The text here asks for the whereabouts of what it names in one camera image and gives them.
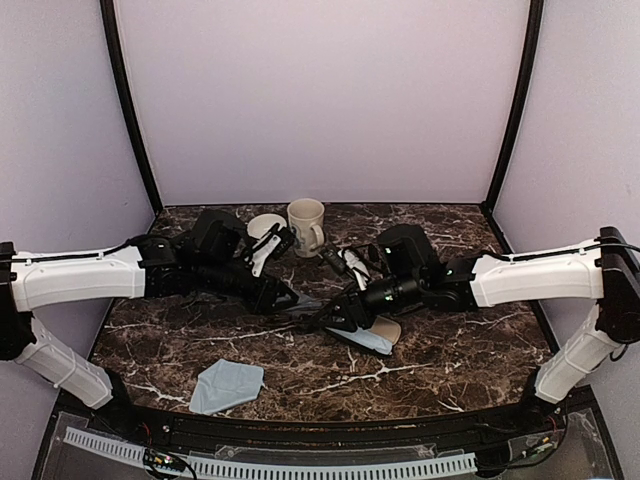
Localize black left frame post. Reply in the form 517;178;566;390
99;0;164;215

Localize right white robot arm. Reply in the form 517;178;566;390
312;224;639;434

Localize black frame post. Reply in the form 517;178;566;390
482;0;545;215
99;0;164;215

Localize thin wire-frame sunglasses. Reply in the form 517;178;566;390
345;243;388;274

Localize blue-grey glasses case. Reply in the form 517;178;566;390
289;293;323;312

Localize large blue cleaning cloth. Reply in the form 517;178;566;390
189;359;264;415

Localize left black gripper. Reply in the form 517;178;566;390
195;258;299;317

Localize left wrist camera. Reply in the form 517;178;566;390
245;223;295;278

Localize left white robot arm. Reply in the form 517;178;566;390
1;234;299;436

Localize white and teal bowl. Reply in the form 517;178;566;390
247;213;287;239

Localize cream seahorse mug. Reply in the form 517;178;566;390
287;198;326;258

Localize black glasses case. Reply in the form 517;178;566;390
325;317;402;356

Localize green circuit board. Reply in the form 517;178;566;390
142;448;186;472

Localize white slotted cable duct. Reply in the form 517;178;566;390
63;427;477;479

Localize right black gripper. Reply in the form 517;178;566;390
312;270;425;332

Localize small blue cleaning cloth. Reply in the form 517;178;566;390
327;328;393;355

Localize thick black-frame sunglasses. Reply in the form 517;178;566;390
271;310;322;335

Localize black right frame post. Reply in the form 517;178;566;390
482;0;545;215

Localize black front table rail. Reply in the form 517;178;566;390
123;405;545;450

